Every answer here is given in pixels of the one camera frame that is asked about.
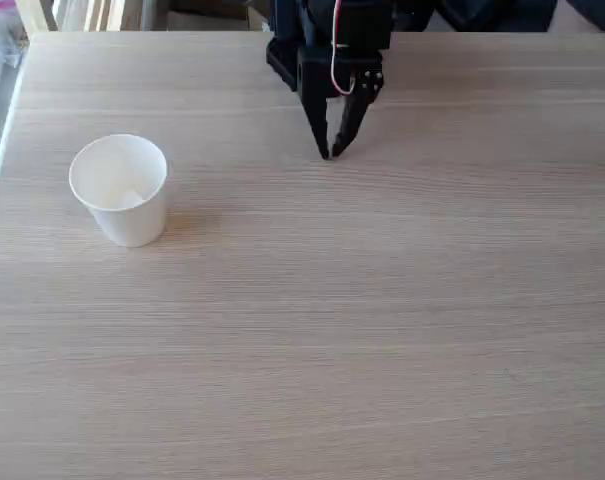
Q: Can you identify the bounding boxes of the small white cube block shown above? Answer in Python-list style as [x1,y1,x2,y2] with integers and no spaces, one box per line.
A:
[120,186,146,210]

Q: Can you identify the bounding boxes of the brown cardboard box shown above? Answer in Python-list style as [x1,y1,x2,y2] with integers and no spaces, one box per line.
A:
[165,0,274,33]

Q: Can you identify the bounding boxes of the person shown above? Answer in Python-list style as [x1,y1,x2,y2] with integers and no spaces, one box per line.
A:
[431,0,605,34]

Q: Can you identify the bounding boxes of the white paper cup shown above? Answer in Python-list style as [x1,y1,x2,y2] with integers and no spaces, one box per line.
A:
[68,133,170,248]

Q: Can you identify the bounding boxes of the white and red servo cable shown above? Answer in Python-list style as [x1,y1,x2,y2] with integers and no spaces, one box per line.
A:
[329,0,357,97]

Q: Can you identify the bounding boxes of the light wooden chair frame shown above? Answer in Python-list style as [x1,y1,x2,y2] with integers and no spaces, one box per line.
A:
[15,0,144,34]

